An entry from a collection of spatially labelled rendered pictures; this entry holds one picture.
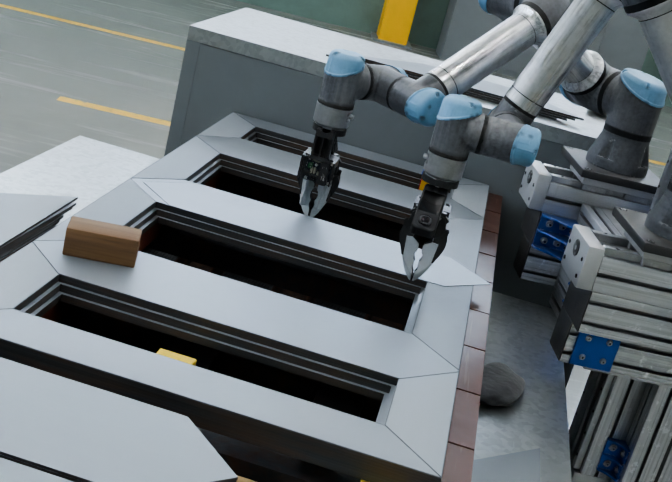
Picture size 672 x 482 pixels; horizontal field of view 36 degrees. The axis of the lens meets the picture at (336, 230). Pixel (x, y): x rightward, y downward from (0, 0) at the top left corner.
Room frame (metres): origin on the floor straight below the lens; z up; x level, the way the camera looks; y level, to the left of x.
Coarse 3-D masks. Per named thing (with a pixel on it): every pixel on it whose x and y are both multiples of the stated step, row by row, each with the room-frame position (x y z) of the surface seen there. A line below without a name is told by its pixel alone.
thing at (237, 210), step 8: (232, 200) 2.05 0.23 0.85; (240, 200) 2.07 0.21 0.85; (248, 200) 2.08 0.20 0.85; (224, 208) 1.99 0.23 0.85; (232, 208) 2.00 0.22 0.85; (240, 208) 2.02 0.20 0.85; (248, 208) 2.03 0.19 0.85; (256, 208) 2.04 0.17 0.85; (264, 208) 2.05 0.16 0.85; (216, 216) 1.93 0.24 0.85; (224, 216) 1.94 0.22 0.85; (232, 216) 1.96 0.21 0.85; (240, 216) 1.97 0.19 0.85; (248, 216) 1.98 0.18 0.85; (256, 216) 1.99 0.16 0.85; (240, 224) 1.92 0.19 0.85; (248, 224) 1.93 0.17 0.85
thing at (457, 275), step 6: (450, 258) 2.04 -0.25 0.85; (450, 264) 2.00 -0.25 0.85; (456, 264) 2.01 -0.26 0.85; (450, 270) 1.97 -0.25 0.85; (456, 270) 1.98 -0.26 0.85; (462, 270) 1.99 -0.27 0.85; (468, 270) 2.00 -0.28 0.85; (450, 276) 1.93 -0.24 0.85; (456, 276) 1.94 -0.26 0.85; (462, 276) 1.95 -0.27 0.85; (468, 276) 1.96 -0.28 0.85; (474, 276) 1.97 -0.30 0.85; (444, 282) 1.89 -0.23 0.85; (450, 282) 1.90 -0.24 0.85; (456, 282) 1.91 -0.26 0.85; (462, 282) 1.92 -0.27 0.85; (468, 282) 1.93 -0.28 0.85; (474, 282) 1.93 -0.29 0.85
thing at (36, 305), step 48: (288, 144) 2.69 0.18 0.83; (336, 192) 2.34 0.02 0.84; (240, 240) 1.90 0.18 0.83; (48, 288) 1.45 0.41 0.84; (96, 288) 1.48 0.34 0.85; (384, 288) 1.87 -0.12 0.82; (192, 336) 1.45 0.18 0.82; (240, 336) 1.46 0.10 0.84; (96, 384) 1.23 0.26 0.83; (144, 384) 1.22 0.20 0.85; (336, 384) 1.42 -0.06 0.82; (384, 384) 1.42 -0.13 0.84; (240, 432) 1.20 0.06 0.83; (288, 432) 1.20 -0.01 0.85; (384, 480) 1.18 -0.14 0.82; (432, 480) 1.18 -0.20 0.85
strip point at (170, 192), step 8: (152, 184) 2.02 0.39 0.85; (160, 184) 2.04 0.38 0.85; (168, 184) 2.05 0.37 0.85; (176, 184) 2.06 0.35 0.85; (184, 184) 2.08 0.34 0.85; (192, 184) 2.09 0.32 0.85; (160, 192) 1.99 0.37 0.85; (168, 192) 2.00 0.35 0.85; (176, 192) 2.01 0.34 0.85; (184, 192) 2.02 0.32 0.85; (168, 200) 1.95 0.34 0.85; (176, 200) 1.96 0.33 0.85
